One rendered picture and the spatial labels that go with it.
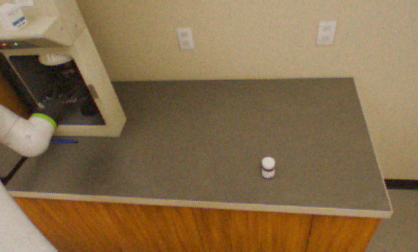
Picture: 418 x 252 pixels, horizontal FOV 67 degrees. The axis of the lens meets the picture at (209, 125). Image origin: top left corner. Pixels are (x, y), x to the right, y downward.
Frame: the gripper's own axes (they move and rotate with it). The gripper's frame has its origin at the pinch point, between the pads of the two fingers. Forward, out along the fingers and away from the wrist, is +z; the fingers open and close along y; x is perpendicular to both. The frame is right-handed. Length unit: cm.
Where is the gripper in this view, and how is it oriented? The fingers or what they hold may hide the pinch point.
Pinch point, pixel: (74, 77)
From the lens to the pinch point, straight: 143.2
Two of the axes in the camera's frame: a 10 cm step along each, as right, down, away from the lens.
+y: -9.8, -0.1, 1.8
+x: 1.2, 7.0, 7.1
